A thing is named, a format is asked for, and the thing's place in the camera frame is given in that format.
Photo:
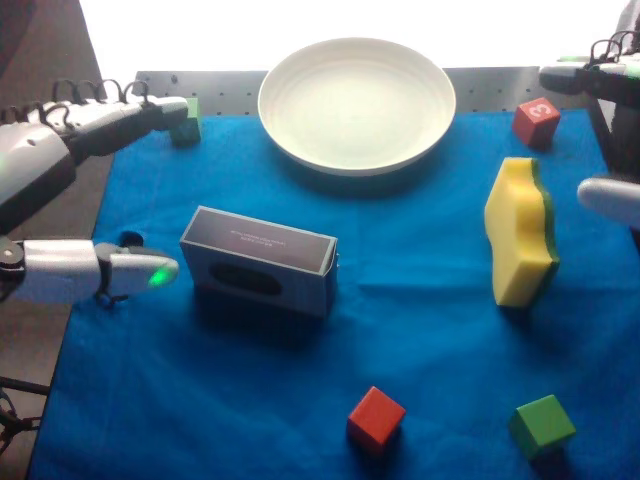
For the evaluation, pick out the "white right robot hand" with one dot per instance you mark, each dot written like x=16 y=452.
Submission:
x=30 y=150

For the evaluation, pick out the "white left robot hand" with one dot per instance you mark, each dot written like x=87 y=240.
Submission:
x=607 y=200

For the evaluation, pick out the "purple rectangular box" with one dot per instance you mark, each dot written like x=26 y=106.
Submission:
x=260 y=265

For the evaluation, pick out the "plain red block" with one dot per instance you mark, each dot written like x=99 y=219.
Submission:
x=375 y=422

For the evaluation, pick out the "green block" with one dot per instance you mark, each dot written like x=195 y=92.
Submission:
x=542 y=427
x=189 y=134

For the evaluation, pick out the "white round plate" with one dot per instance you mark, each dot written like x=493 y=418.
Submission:
x=357 y=107

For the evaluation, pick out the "black stand legs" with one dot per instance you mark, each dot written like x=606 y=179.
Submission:
x=20 y=387

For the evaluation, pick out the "yellow and green sponge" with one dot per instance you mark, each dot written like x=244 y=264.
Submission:
x=517 y=230

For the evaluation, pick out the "blue cloth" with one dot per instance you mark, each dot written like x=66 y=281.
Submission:
x=300 y=375

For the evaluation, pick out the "red block with number three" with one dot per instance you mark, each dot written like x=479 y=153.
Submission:
x=536 y=122

